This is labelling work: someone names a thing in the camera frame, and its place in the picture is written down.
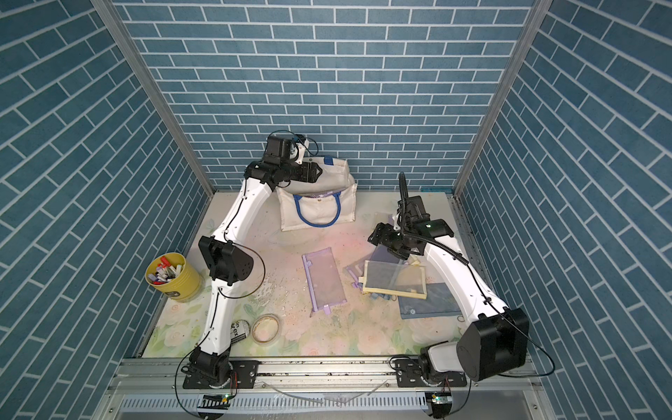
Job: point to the yellow trimmed mesh pouch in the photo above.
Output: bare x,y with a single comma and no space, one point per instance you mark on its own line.
401,280

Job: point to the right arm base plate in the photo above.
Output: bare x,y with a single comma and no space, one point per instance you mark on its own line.
415,372

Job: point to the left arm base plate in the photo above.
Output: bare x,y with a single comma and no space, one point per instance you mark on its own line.
231,374

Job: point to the clear tape roll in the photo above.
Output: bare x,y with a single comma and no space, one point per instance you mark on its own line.
266,329

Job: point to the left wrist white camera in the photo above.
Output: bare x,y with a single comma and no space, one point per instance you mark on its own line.
299,148

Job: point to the white canvas tote bag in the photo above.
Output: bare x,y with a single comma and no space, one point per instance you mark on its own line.
302,213

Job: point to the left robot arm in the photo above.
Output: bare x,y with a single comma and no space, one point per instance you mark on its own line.
229,262

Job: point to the yellow cup with markers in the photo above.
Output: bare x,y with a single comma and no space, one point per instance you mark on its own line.
173,276

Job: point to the blue mesh pouch right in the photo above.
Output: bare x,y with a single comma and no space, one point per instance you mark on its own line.
439,303

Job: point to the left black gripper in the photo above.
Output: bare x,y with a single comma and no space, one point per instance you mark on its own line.
312,176

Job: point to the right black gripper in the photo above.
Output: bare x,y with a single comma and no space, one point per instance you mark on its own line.
382,235

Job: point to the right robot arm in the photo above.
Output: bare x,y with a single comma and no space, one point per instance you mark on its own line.
496,340

